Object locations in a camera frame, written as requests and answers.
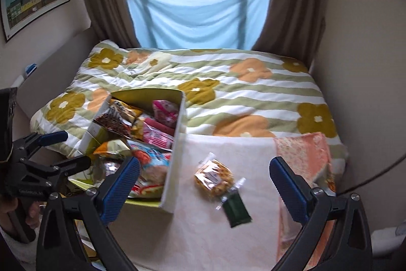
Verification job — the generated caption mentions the dark green snack packet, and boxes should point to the dark green snack packet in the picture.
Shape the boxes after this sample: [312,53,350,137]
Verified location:
[216,178,252,228]

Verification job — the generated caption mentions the waffle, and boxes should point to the waffle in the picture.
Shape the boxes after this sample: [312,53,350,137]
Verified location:
[194,153,235,198]

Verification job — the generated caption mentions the green cardboard box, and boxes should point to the green cardboard box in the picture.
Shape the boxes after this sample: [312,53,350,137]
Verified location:
[69,87,186,213]

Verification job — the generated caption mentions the person's hand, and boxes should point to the person's hand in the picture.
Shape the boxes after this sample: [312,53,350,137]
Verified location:
[0,197,42,227]

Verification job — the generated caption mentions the colorful candy bag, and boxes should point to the colorful candy bag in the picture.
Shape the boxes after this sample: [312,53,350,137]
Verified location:
[127,140,169,184]

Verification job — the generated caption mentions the pink floral towel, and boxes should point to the pink floral towel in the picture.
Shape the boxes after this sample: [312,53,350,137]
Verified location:
[111,133,330,270]

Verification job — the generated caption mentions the pink snack bag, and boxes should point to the pink snack bag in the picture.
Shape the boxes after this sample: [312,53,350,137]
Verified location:
[152,100,179,129]

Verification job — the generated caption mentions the floral striped bed quilt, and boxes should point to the floral striped bed quilt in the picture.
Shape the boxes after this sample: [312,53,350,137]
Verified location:
[30,40,348,172]

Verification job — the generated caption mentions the brown right curtain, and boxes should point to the brown right curtain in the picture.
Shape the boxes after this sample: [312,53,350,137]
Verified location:
[252,0,327,67]

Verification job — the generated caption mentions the light blue window cloth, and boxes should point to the light blue window cloth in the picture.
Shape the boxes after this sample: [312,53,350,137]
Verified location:
[127,0,270,50]

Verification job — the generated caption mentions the black cable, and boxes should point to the black cable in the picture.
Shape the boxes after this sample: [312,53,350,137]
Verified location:
[337,153,406,196]

